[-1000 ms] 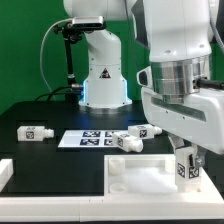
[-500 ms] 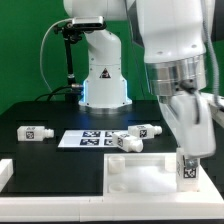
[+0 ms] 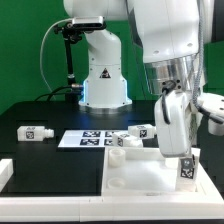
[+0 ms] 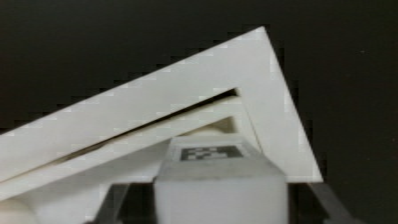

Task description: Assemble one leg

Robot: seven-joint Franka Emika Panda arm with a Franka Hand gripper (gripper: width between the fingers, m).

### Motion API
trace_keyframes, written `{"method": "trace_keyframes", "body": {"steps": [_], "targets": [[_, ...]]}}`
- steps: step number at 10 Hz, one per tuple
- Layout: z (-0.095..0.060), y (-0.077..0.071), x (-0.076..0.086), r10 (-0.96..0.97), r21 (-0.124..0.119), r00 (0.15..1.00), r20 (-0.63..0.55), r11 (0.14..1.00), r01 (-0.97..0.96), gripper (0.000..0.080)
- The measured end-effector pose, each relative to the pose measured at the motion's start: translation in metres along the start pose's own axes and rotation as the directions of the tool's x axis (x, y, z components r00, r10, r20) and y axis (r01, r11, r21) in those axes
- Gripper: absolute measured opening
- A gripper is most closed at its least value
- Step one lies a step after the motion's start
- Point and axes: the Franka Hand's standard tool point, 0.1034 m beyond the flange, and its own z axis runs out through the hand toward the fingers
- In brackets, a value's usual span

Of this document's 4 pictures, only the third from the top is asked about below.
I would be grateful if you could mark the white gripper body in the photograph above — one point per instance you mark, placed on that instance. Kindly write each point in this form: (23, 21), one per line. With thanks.
(177, 120)

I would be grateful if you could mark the white square tabletop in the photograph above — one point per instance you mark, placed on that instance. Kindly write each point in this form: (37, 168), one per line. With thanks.
(132, 172)

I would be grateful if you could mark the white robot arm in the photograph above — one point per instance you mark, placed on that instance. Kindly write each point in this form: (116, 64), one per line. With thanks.
(172, 35)

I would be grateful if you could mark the white U-shaped fence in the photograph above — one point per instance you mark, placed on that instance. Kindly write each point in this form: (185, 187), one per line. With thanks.
(107, 208)

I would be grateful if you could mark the white sheet with tags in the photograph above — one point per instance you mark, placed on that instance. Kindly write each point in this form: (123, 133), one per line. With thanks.
(86, 138)

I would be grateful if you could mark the black camera stand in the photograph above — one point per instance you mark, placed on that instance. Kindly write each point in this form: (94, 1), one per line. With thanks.
(70, 36)

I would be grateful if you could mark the grey background camera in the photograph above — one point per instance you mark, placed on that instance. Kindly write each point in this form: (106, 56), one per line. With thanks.
(88, 23)

